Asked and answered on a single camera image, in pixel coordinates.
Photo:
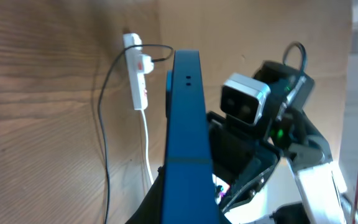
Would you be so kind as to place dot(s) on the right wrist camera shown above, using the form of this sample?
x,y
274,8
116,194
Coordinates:
x,y
244,98

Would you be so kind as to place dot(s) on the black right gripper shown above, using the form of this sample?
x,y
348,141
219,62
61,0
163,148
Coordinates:
x,y
242,162

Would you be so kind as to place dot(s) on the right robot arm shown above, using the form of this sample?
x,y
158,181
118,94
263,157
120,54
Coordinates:
x,y
262,121

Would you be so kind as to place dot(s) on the blue Galaxy smartphone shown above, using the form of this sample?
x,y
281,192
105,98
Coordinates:
x,y
188,193

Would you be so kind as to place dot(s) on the white power strip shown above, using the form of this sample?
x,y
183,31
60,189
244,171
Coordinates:
x,y
138,65

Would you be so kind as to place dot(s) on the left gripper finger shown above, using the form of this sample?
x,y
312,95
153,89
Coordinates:
x,y
149,211

